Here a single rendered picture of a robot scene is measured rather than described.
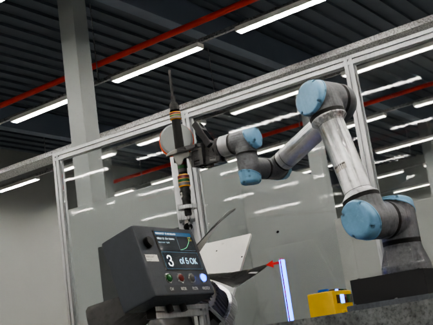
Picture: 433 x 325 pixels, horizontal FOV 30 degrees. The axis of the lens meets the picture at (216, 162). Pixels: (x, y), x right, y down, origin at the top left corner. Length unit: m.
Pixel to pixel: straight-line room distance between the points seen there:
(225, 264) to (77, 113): 6.44
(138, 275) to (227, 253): 1.31
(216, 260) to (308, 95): 1.00
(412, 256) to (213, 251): 1.09
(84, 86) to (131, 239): 7.64
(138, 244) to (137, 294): 0.12
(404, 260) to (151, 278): 0.84
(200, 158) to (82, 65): 6.88
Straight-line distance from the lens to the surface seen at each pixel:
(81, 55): 9.73
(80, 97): 9.51
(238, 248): 3.26
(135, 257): 1.99
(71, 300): 4.23
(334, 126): 2.50
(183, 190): 2.92
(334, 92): 2.56
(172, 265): 2.06
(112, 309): 2.99
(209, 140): 2.88
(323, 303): 2.88
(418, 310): 0.84
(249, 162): 2.77
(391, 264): 2.49
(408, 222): 2.50
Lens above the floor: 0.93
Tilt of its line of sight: 13 degrees up
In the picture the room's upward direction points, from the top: 8 degrees counter-clockwise
